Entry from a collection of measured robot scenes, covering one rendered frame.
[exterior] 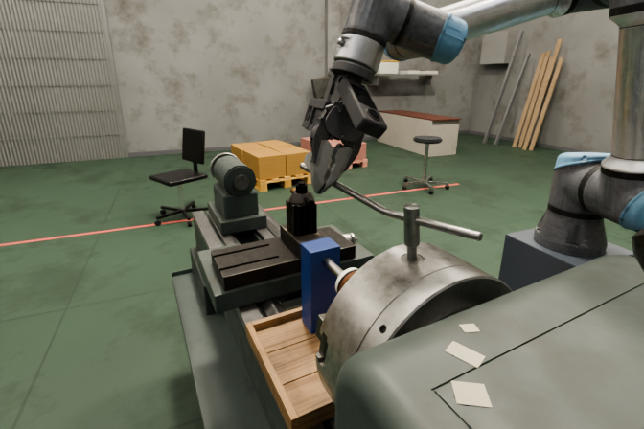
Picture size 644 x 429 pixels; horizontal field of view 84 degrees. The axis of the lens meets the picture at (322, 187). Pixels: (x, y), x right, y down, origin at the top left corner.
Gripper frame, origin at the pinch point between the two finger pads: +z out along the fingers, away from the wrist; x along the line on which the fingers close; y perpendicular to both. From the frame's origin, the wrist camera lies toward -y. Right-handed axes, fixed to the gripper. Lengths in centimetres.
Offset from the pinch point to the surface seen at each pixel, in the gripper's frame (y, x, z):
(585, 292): -32.3, -19.1, 0.0
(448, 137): 464, -526, -94
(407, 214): -14.1, -6.3, -1.3
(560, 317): -33.6, -12.3, 2.5
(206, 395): 45, -11, 79
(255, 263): 43, -12, 33
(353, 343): -17.0, -1.9, 17.0
